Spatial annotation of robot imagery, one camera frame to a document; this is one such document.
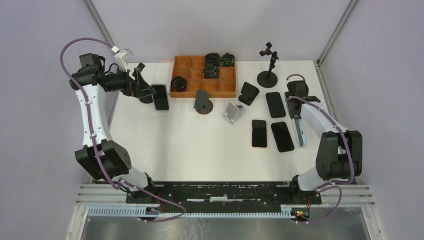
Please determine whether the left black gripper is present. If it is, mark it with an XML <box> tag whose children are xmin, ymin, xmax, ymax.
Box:
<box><xmin>104</xmin><ymin>65</ymin><xmax>156</xmax><ymax>99</ymax></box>

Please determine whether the black clamp stand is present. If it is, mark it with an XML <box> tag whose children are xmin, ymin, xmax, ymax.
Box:
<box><xmin>256</xmin><ymin>42</ymin><xmax>279</xmax><ymax>89</ymax></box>
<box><xmin>135</xmin><ymin>63</ymin><xmax>153</xmax><ymax>104</ymax></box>

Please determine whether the phone with clear case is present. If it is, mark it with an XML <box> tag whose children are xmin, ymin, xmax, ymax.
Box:
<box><xmin>151</xmin><ymin>84</ymin><xmax>170</xmax><ymax>112</ymax></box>

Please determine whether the black phone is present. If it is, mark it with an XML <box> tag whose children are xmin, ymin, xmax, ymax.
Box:
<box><xmin>271</xmin><ymin>121</ymin><xmax>295</xmax><ymax>153</ymax></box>
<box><xmin>265</xmin><ymin>92</ymin><xmax>286</xmax><ymax>118</ymax></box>

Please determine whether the blue case phone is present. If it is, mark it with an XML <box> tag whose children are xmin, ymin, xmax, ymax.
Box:
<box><xmin>294</xmin><ymin>119</ymin><xmax>307</xmax><ymax>148</ymax></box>

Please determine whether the pink case phone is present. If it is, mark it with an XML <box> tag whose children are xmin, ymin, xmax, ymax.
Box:
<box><xmin>251</xmin><ymin>119</ymin><xmax>268</xmax><ymax>149</ymax></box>

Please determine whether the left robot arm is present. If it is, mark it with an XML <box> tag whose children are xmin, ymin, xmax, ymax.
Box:
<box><xmin>69</xmin><ymin>53</ymin><xmax>157</xmax><ymax>204</ymax></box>

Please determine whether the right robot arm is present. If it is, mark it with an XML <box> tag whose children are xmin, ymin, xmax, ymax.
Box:
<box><xmin>285</xmin><ymin>80</ymin><xmax>363</xmax><ymax>204</ymax></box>

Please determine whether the black folding phone stand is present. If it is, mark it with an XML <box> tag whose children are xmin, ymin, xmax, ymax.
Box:
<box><xmin>238</xmin><ymin>82</ymin><xmax>260</xmax><ymax>106</ymax></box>

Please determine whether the round wooden phone stand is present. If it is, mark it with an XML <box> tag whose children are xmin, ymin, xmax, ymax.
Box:
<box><xmin>193</xmin><ymin>90</ymin><xmax>213</xmax><ymax>115</ymax></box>

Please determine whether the silver folding phone stand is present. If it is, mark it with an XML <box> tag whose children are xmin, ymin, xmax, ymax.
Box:
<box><xmin>222</xmin><ymin>102</ymin><xmax>246</xmax><ymax>125</ymax></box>

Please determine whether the black coiled band front-left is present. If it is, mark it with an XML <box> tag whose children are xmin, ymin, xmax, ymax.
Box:
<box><xmin>170</xmin><ymin>75</ymin><xmax>188</xmax><ymax>93</ymax></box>

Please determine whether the orange compartment tray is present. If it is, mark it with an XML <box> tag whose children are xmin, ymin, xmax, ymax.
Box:
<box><xmin>169</xmin><ymin>55</ymin><xmax>238</xmax><ymax>98</ymax></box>

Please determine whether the black coiled band middle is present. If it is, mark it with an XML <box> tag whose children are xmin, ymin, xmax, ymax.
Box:
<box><xmin>203</xmin><ymin>64</ymin><xmax>220</xmax><ymax>79</ymax></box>

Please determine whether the black coiled band top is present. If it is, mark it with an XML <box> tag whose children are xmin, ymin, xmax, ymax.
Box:
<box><xmin>204</xmin><ymin>52</ymin><xmax>221</xmax><ymax>67</ymax></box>

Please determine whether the green-black coiled band right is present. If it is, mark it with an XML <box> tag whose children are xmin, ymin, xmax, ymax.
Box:
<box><xmin>219</xmin><ymin>52</ymin><xmax>235</xmax><ymax>67</ymax></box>

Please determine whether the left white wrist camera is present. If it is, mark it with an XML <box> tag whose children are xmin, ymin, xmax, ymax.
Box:
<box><xmin>111</xmin><ymin>45</ymin><xmax>134</xmax><ymax>71</ymax></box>

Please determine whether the aluminium rail frame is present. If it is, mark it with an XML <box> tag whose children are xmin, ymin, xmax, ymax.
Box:
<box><xmin>76</xmin><ymin>181</ymin><xmax>375</xmax><ymax>207</ymax></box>

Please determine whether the white slotted cable duct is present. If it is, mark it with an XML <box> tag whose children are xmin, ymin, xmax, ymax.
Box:
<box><xmin>86</xmin><ymin>205</ymin><xmax>312</xmax><ymax>220</ymax></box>

